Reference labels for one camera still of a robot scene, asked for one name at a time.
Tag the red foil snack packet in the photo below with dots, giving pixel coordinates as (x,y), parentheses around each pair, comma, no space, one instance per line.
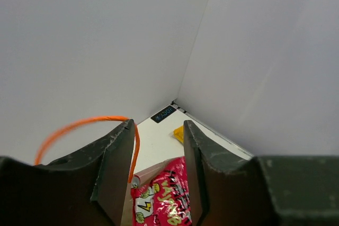
(164,200)

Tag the yellow snack packet far right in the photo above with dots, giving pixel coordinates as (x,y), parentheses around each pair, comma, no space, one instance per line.
(178,134)

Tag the blue logo sticker right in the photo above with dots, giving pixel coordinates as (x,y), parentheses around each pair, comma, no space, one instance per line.
(163,114)

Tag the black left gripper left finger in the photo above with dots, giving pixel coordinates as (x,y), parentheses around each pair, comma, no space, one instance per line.
(40,195)

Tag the cream bear paper bag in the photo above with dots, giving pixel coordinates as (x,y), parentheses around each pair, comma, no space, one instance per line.
(110,163)

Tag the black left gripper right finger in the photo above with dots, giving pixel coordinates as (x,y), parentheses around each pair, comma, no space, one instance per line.
(225,189)

